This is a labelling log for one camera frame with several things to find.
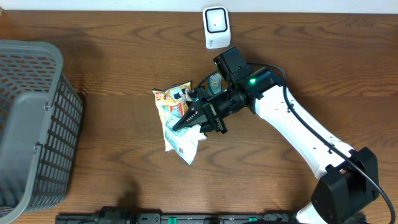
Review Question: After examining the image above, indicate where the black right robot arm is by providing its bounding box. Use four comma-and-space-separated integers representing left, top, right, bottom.
173, 47, 380, 223

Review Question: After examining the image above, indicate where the teal mouthwash bottle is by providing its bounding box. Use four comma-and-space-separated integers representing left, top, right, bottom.
208, 73, 222, 95

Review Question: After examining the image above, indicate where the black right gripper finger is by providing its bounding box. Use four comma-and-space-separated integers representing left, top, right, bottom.
188, 86, 211, 101
173, 101, 208, 131

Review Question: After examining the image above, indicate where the grey plastic shopping basket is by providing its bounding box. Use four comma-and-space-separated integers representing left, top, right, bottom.
1, 40, 83, 223

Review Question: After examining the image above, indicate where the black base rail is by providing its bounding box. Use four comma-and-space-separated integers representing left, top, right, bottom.
55, 207, 368, 224

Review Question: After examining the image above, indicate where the yellow snack bag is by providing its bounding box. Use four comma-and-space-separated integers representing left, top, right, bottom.
152, 82, 192, 152

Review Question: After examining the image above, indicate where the white barcode scanner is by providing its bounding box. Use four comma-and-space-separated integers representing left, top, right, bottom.
202, 6, 231, 49

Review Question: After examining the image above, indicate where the light blue tissue pack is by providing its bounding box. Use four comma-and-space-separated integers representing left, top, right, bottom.
164, 114, 207, 165

